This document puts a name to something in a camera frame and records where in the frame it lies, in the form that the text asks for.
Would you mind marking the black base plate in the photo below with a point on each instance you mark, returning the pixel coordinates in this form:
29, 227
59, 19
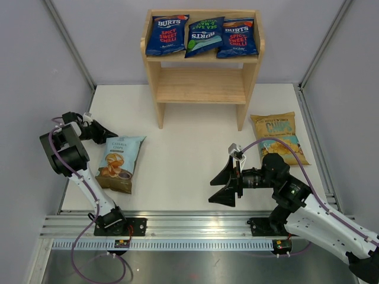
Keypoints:
134, 226
264, 227

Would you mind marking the blue Burts chilli bag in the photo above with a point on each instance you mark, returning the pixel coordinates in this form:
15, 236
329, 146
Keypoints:
168, 35
237, 38

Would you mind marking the light blue cassava chips bag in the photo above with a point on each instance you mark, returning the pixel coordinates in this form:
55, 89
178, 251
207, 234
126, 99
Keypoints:
116, 168

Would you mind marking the blue Burts sea salt bag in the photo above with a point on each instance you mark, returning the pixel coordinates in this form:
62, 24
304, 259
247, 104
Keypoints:
204, 36

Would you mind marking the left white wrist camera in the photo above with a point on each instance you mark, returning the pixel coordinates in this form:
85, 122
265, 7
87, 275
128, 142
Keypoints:
87, 117

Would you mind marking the aluminium mounting rail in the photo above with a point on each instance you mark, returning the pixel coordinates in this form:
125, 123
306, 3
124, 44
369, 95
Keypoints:
162, 231

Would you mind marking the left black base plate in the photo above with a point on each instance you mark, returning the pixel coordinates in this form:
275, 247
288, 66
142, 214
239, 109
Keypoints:
134, 226

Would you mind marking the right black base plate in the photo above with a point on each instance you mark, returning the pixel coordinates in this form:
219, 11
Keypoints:
264, 227

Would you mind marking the yellow kettle chips bag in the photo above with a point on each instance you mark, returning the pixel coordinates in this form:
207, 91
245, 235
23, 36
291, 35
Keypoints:
282, 127

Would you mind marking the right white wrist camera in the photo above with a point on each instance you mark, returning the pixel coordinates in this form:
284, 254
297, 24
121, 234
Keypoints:
235, 151

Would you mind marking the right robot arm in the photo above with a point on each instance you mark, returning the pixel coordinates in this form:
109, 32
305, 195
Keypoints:
301, 212

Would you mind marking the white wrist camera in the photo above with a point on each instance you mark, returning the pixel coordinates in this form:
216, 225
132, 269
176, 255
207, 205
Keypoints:
235, 151
87, 117

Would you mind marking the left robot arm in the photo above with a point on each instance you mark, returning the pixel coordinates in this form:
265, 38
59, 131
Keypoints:
68, 157

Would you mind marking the wooden two-tier shelf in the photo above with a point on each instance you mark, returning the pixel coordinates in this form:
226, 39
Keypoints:
203, 79

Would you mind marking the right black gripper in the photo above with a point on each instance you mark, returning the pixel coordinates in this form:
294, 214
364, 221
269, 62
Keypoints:
223, 177

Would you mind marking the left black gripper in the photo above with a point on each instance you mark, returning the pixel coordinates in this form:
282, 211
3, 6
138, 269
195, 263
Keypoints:
103, 134

